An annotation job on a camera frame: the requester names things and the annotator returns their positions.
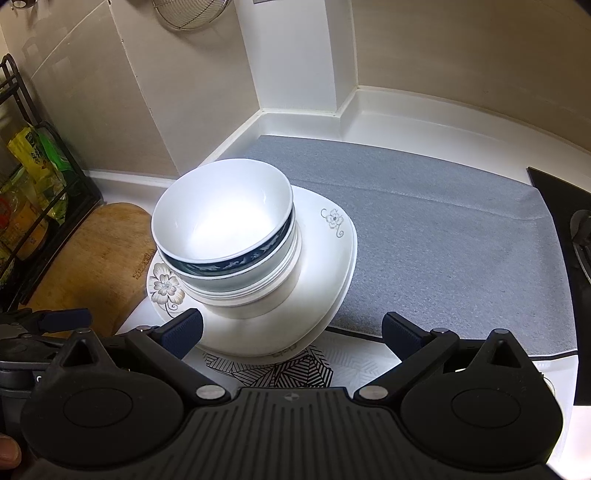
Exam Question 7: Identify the cream bowls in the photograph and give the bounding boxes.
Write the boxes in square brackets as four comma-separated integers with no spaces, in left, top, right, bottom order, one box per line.
[182,223,303,319]

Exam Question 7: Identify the blue patterned white bowl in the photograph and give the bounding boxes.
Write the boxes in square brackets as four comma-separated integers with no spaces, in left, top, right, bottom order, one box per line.
[151,158,296,279]

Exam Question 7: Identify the oval white floral plate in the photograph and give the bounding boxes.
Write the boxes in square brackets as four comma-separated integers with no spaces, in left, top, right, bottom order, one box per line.
[146,186,358,361]

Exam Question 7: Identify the large square floral plate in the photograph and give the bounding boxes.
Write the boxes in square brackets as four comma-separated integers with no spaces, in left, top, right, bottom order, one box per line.
[146,255,356,361]

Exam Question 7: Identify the teal glazed bowl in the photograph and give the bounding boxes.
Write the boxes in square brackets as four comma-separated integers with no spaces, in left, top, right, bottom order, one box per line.
[158,210,298,296]

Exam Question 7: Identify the person left hand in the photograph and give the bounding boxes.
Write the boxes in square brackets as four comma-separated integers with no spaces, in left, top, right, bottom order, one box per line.
[0,435,22,470]

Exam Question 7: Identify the wooden cutting board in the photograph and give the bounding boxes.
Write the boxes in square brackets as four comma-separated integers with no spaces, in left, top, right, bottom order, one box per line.
[25,203,156,337]

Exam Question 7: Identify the yellow green packages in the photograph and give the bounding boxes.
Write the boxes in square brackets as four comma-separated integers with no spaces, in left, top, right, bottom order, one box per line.
[1,125,73,260]

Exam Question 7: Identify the grey dish mat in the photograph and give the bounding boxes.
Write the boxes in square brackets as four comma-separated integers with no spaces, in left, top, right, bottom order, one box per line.
[245,135,576,356]

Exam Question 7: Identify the black gas stove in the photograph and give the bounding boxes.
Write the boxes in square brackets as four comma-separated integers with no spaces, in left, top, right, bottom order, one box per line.
[527,167,590,406]

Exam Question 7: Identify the metal mesh strainer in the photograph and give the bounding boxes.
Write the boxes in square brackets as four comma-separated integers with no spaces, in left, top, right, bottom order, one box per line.
[152,0,230,31]

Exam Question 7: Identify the black wire rack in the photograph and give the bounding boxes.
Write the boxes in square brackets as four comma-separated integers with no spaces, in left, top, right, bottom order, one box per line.
[1,54,102,312]

